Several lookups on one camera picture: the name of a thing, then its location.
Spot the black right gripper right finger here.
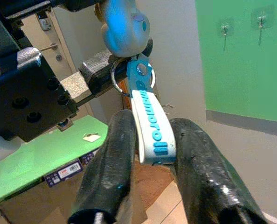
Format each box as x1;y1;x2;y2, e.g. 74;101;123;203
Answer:
170;118;273;224

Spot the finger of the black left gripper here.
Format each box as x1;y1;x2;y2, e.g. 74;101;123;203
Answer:
51;0;106;13
60;52;120;107

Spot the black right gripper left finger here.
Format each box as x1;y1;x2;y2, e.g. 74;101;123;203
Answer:
67;109;138;224

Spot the white and blue strap keychain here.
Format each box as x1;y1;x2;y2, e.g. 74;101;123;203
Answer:
100;0;178;165

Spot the white tape piece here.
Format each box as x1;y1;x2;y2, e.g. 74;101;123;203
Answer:
82;133;102;142

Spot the metal door lock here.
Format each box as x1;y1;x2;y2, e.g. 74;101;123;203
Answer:
38;18;48;31

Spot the brown floor mat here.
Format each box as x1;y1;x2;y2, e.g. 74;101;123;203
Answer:
132;163;176;194

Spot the pale door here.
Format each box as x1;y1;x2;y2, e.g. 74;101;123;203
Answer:
21;9;71;75

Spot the green table cover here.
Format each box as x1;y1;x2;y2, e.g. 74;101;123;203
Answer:
0;115;109;204

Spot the cardboard box with labels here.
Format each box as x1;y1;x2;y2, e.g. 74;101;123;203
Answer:
0;150;102;224

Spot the silver door handle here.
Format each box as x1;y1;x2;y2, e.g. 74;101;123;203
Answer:
39;43;59;52

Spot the green wall board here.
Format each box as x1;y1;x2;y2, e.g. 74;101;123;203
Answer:
195;0;277;137

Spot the clear adhesive wall hook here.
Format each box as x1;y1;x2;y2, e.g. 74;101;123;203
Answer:
250;4;276;46
216;17;235;51

